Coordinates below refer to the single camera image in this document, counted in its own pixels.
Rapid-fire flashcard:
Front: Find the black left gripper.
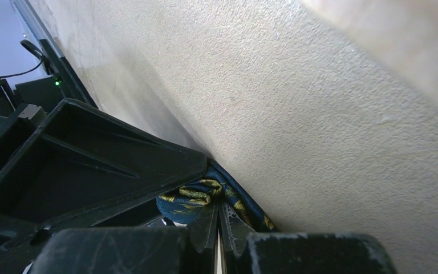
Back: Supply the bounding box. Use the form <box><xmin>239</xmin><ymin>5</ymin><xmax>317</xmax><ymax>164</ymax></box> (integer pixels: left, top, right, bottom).
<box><xmin>0</xmin><ymin>77</ymin><xmax>207</xmax><ymax>254</ymax></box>

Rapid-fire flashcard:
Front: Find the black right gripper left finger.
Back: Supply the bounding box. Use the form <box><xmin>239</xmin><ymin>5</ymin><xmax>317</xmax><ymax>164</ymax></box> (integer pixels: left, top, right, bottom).
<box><xmin>29</xmin><ymin>204</ymin><xmax>218</xmax><ymax>273</ymax></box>

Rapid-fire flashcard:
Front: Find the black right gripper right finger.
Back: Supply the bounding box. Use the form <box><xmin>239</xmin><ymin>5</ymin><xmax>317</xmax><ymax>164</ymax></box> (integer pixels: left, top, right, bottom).
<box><xmin>218</xmin><ymin>203</ymin><xmax>397</xmax><ymax>273</ymax></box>

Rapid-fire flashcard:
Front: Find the blue floral tie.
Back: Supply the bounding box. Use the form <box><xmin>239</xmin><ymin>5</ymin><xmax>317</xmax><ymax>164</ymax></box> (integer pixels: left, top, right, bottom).
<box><xmin>156</xmin><ymin>159</ymin><xmax>278</xmax><ymax>233</ymax></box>

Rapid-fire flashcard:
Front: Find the wooden compartment tray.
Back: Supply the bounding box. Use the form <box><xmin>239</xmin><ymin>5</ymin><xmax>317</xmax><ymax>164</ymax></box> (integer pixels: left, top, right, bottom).
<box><xmin>303</xmin><ymin>1</ymin><xmax>438</xmax><ymax>105</ymax></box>

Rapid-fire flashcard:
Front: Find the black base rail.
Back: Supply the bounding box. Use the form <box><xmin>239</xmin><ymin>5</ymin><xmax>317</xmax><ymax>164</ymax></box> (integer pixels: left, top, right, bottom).
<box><xmin>18</xmin><ymin>38</ymin><xmax>99</xmax><ymax>110</ymax></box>

